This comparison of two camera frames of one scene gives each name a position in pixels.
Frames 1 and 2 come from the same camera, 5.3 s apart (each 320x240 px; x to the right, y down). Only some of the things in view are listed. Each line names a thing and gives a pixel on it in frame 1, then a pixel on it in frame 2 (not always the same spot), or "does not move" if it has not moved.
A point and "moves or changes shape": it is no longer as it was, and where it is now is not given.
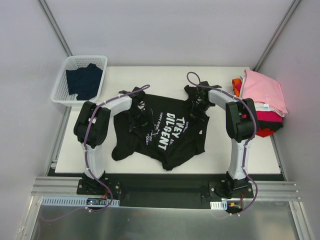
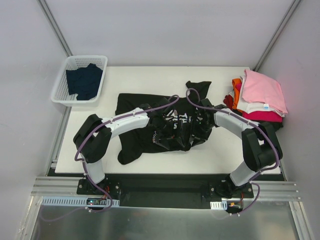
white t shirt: (259, 106) does not move
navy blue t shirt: (85, 81) does not move
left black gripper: (139, 116) → (164, 135)
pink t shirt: (258, 88) does not move
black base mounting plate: (165, 191) does not move
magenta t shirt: (266, 116) does not move
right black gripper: (197, 107) → (198, 131)
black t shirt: (174, 136) moves or changes shape
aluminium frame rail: (58, 185) does not move
